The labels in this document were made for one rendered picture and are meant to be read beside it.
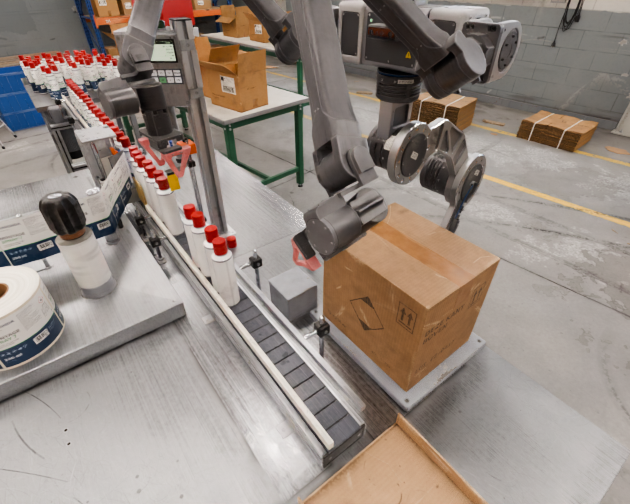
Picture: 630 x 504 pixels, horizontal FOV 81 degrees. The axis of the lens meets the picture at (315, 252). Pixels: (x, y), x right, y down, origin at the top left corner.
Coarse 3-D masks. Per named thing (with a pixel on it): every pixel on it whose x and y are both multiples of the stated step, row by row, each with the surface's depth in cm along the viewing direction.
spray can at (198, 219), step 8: (192, 216) 98; (200, 216) 98; (200, 224) 99; (208, 224) 102; (192, 232) 100; (200, 232) 99; (200, 240) 101; (200, 248) 102; (200, 256) 104; (200, 264) 107; (208, 272) 108
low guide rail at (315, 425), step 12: (156, 216) 129; (180, 252) 114; (192, 264) 109; (216, 300) 98; (228, 312) 94; (240, 324) 90; (252, 348) 86; (264, 360) 82; (276, 372) 80; (288, 384) 78; (288, 396) 77; (300, 408) 73; (312, 420) 71; (324, 432) 70; (324, 444) 70
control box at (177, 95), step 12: (120, 36) 95; (156, 36) 95; (168, 36) 95; (120, 48) 97; (180, 48) 98; (180, 60) 99; (168, 84) 102; (180, 84) 102; (168, 96) 104; (180, 96) 104
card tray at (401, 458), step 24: (384, 432) 78; (408, 432) 77; (360, 456) 74; (384, 456) 74; (408, 456) 74; (432, 456) 73; (336, 480) 70; (360, 480) 70; (384, 480) 70; (408, 480) 70; (432, 480) 70; (456, 480) 69
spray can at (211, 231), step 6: (204, 228) 93; (210, 228) 93; (216, 228) 93; (210, 234) 92; (216, 234) 94; (210, 240) 94; (204, 246) 95; (210, 246) 94; (210, 252) 95; (210, 258) 96; (210, 264) 98; (210, 270) 99; (216, 282) 101; (216, 288) 103
